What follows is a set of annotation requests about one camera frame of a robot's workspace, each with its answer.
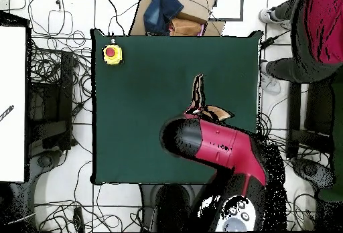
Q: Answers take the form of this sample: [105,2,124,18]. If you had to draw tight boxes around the tan terry towel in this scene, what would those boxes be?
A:
[184,73,236,123]

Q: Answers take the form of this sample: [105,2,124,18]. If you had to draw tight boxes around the grey floor stand base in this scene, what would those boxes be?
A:
[27,149,66,189]

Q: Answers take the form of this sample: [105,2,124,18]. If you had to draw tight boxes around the blue jeans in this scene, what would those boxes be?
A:
[143,0,185,36]

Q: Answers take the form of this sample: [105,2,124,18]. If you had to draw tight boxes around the black square frame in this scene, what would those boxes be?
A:
[204,0,245,22]

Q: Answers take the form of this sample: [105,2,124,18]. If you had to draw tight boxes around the brown cardboard box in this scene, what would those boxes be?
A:
[128,0,226,37]

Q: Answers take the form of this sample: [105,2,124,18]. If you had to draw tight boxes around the black power adapter with cable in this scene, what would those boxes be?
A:
[260,29,291,50]

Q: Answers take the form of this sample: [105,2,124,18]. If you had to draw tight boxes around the black ribbed rod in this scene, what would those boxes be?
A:
[0,104,15,123]

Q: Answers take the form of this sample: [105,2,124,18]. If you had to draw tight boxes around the small black power strip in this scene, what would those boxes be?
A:
[72,206,86,233]

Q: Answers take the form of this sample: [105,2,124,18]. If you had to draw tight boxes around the yellow emergency stop button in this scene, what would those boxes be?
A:
[102,44,124,66]

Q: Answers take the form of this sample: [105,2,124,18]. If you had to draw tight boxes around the black flat board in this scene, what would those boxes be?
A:
[304,81,336,138]

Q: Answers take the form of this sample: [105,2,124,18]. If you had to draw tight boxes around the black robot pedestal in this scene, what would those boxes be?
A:
[137,183,208,231]

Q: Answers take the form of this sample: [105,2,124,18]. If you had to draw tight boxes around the person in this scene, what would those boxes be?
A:
[258,0,343,96]

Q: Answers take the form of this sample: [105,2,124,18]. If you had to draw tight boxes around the folded orange cloth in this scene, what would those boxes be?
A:
[168,17,205,37]

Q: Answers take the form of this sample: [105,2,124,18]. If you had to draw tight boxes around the black flat bar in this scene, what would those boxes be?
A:
[285,81,303,161]

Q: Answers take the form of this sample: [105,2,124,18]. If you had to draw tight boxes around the white flat panel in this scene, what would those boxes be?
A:
[0,25,27,183]

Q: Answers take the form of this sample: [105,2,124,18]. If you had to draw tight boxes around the black floor cable tangle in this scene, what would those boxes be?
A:
[27,30,94,129]
[255,110,334,232]
[33,184,144,233]

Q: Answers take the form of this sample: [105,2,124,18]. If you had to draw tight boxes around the black floor stand base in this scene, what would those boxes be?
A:
[291,157,336,191]

